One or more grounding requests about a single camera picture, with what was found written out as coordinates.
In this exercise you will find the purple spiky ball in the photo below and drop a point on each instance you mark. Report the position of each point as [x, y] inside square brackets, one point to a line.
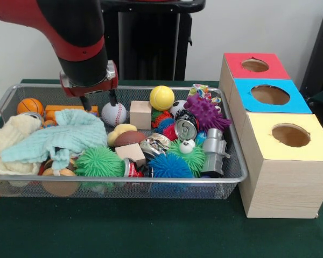
[207, 113]

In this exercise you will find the wooden three-hole box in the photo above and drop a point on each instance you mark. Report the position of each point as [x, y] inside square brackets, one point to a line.
[285, 188]

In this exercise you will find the small orange basketball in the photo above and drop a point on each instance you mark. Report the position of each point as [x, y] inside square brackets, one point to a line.
[30, 106]

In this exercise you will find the silver toy robot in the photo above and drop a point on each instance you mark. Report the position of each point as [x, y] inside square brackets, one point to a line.
[215, 153]

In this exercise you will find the white baseball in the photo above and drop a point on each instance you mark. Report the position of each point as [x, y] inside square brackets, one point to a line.
[113, 115]

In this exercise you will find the cream knitted cloth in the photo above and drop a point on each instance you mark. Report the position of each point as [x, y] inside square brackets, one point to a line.
[5, 145]

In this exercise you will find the yellow ball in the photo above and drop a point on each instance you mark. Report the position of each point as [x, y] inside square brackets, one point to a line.
[162, 98]

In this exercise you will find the plain wooden block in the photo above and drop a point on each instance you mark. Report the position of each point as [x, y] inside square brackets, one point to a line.
[140, 114]
[130, 153]

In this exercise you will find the blue spiky ball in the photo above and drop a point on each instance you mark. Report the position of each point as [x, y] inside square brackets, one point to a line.
[169, 166]

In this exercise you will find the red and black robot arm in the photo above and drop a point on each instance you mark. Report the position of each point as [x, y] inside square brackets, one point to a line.
[70, 27]

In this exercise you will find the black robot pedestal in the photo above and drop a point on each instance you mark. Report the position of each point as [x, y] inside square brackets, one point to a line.
[150, 53]

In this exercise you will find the silver mesh bin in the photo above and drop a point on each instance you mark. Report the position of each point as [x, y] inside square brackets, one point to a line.
[118, 178]

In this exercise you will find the mint green knitted cloth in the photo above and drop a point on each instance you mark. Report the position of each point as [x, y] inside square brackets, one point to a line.
[70, 129]

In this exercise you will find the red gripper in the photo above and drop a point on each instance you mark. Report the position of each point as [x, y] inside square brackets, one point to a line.
[91, 88]

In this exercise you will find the green spiky toy with eyes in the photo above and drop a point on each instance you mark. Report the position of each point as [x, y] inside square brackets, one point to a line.
[99, 162]

